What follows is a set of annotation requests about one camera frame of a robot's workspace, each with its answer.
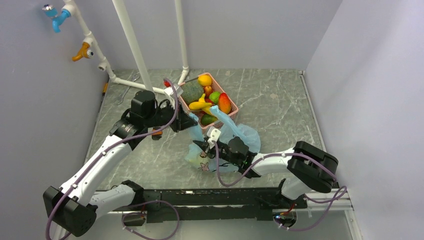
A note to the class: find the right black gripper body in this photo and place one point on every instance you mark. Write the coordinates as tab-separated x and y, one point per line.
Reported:
222	149

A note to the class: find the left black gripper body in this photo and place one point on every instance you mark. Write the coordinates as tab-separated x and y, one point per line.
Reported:
163	116

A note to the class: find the light blue plastic bag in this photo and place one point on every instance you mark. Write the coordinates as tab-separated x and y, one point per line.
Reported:
229	130

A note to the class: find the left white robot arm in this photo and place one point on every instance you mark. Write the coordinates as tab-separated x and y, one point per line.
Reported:
75	206

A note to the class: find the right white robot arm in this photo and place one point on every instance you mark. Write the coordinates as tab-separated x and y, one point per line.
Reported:
312	169

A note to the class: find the small green fake fruit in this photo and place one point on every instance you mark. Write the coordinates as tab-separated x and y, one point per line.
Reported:
207	119

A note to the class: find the yellow fake banana bunch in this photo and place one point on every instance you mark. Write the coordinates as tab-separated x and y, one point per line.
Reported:
201	105

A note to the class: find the light green fake fruit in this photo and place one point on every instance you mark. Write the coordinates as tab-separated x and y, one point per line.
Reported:
214	97

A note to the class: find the red orange fake mango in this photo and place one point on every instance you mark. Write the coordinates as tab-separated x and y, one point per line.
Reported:
224	103

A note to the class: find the yellow fake lemon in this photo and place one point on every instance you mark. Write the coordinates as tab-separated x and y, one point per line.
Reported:
205	80

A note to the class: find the orange black brush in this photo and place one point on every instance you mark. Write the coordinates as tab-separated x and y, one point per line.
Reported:
157	135

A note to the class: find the small red peach fruit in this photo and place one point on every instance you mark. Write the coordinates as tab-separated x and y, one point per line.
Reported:
208	90

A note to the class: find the pink plastic basket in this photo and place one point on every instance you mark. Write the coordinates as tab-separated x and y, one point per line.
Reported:
199	114

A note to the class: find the orange toy faucet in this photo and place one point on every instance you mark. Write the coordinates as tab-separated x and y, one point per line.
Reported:
84	52

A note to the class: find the blue toy faucet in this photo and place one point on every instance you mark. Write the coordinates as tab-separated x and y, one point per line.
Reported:
57	18

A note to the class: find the orange handled tool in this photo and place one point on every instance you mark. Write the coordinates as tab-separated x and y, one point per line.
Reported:
104	90

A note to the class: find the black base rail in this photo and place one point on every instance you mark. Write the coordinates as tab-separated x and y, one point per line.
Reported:
216	204

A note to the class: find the aluminium frame rail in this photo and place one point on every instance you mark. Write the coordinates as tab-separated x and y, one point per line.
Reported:
337	199

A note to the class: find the white pvc pipe frame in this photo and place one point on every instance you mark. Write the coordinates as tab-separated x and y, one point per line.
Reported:
130	35

